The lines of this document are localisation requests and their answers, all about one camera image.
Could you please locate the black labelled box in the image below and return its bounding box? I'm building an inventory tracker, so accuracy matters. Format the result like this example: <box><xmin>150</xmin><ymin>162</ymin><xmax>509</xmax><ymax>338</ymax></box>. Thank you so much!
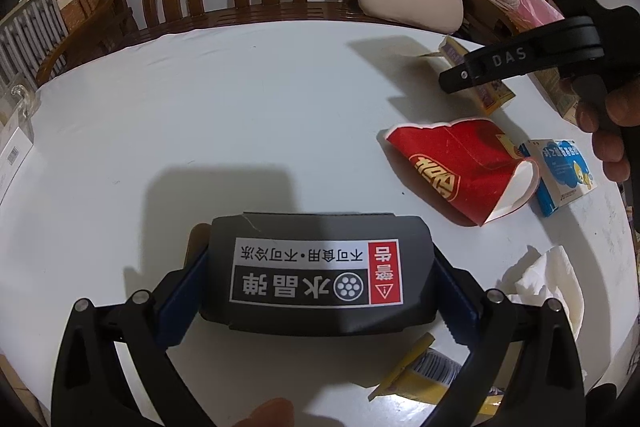
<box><xmin>200</xmin><ymin>212</ymin><xmax>436</xmax><ymax>337</ymax></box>

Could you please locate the white long box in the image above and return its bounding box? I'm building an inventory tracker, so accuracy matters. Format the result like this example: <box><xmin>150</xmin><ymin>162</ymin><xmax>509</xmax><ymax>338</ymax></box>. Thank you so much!
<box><xmin>0</xmin><ymin>124</ymin><xmax>32</xmax><ymax>202</ymax></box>

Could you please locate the glass mug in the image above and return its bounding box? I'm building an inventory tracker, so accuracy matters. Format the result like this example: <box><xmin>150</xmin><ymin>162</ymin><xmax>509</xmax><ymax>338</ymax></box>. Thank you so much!
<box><xmin>10</xmin><ymin>82</ymin><xmax>39</xmax><ymax>118</ymax></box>

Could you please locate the crushed red paper cup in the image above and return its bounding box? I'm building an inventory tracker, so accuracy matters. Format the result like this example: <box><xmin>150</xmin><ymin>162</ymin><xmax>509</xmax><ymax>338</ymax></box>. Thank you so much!
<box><xmin>385</xmin><ymin>118</ymin><xmax>540</xmax><ymax>227</ymax></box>

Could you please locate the yellow snack wrapper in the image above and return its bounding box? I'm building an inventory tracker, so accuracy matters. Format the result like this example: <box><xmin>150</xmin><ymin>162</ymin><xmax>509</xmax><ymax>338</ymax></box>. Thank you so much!
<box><xmin>368</xmin><ymin>331</ymin><xmax>504</xmax><ymax>417</ymax></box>

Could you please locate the white tissue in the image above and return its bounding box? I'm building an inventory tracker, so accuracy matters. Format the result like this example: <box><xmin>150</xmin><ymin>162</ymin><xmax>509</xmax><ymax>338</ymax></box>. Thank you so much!
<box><xmin>509</xmin><ymin>245</ymin><xmax>585</xmax><ymax>340</ymax></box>

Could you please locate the blue white medicine box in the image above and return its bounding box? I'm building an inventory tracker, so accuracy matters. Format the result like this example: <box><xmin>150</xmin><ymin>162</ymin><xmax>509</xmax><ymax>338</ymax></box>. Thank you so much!
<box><xmin>520</xmin><ymin>139</ymin><xmax>597</xmax><ymax>217</ymax></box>

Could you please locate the person's right hand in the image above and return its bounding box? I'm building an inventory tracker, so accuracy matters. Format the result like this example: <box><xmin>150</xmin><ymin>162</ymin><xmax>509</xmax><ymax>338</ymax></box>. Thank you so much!
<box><xmin>575</xmin><ymin>79</ymin><xmax>639</xmax><ymax>183</ymax></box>

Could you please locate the tan green carton box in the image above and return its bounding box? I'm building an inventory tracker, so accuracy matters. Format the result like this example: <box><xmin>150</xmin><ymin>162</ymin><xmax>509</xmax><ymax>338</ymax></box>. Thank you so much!
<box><xmin>532</xmin><ymin>68</ymin><xmax>579</xmax><ymax>126</ymax></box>

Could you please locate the person's left hand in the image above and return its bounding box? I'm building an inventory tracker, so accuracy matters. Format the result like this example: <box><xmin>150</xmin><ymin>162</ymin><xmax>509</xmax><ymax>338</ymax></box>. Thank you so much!
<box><xmin>233</xmin><ymin>398</ymin><xmax>295</xmax><ymax>427</ymax></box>

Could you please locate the brown patterned small box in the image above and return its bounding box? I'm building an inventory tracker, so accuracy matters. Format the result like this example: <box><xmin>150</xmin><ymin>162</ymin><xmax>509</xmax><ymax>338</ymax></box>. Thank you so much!
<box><xmin>438</xmin><ymin>36</ymin><xmax>515</xmax><ymax>116</ymax></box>

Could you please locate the grey radiator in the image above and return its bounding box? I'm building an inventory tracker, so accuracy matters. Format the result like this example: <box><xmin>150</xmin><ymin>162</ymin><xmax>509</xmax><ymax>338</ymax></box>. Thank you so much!
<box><xmin>0</xmin><ymin>0</ymin><xmax>68</xmax><ymax>86</ymax></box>

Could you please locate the pink plastic bag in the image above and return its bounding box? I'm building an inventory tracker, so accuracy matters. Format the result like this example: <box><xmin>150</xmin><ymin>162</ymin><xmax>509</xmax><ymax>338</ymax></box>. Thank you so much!
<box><xmin>518</xmin><ymin>0</ymin><xmax>564</xmax><ymax>27</ymax></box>

